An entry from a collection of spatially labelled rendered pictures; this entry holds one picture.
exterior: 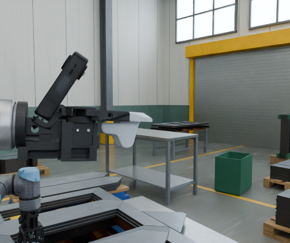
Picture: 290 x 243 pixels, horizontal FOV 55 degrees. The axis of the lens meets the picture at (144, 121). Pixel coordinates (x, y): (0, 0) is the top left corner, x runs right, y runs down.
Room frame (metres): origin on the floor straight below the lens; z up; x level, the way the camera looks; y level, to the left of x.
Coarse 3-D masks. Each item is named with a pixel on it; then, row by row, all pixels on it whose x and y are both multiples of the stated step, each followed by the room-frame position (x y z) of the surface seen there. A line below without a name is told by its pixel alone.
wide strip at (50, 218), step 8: (104, 200) 1.69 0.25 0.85; (112, 200) 1.69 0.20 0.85; (64, 208) 1.56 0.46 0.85; (72, 208) 1.56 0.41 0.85; (80, 208) 1.56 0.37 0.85; (88, 208) 1.56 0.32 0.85; (96, 208) 1.56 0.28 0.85; (104, 208) 1.56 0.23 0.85; (112, 208) 1.56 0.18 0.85; (40, 216) 1.45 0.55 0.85; (48, 216) 1.45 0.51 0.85; (56, 216) 1.45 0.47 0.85; (64, 216) 1.45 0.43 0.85; (72, 216) 1.45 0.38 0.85; (80, 216) 1.45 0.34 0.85; (0, 224) 1.35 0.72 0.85; (8, 224) 1.35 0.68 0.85; (16, 224) 1.35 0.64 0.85; (48, 224) 1.35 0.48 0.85; (0, 232) 1.27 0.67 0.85; (8, 232) 1.27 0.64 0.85; (16, 232) 1.27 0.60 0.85
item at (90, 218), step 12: (48, 204) 1.66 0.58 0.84; (60, 204) 1.70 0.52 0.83; (12, 216) 1.54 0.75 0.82; (96, 216) 1.48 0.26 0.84; (108, 216) 1.51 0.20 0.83; (120, 216) 1.51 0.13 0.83; (48, 228) 1.34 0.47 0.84; (60, 228) 1.37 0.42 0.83; (72, 228) 1.40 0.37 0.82; (144, 228) 1.31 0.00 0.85; (156, 228) 1.31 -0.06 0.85; (168, 228) 1.31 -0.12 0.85; (96, 240) 1.20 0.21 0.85
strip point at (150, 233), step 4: (148, 232) 1.27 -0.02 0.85; (152, 232) 1.27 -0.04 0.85; (156, 232) 1.27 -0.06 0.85; (160, 232) 1.27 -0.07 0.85; (164, 232) 1.27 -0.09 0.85; (152, 236) 1.23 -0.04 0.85; (156, 236) 1.23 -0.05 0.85; (160, 236) 1.23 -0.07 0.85; (164, 236) 1.23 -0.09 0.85; (156, 240) 1.19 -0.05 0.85; (160, 240) 1.19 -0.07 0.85; (164, 240) 1.19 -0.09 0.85
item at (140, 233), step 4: (132, 232) 1.27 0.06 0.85; (136, 232) 1.27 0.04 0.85; (140, 232) 1.27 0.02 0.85; (144, 232) 1.27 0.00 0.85; (132, 236) 1.23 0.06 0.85; (136, 236) 1.23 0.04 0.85; (140, 236) 1.23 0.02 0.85; (144, 236) 1.23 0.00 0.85; (148, 236) 1.23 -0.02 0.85; (136, 240) 1.19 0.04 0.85; (140, 240) 1.19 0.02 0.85; (144, 240) 1.19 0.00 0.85; (148, 240) 1.19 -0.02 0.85; (152, 240) 1.19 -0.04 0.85
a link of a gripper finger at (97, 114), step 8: (80, 112) 0.42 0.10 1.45; (88, 112) 0.41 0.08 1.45; (96, 112) 0.41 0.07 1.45; (104, 112) 0.42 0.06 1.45; (112, 112) 0.42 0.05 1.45; (120, 112) 0.43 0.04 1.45; (128, 112) 0.44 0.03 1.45; (96, 120) 0.42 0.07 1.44; (104, 120) 0.42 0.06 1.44; (112, 120) 0.43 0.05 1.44; (120, 120) 0.44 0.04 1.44; (128, 120) 0.44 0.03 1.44
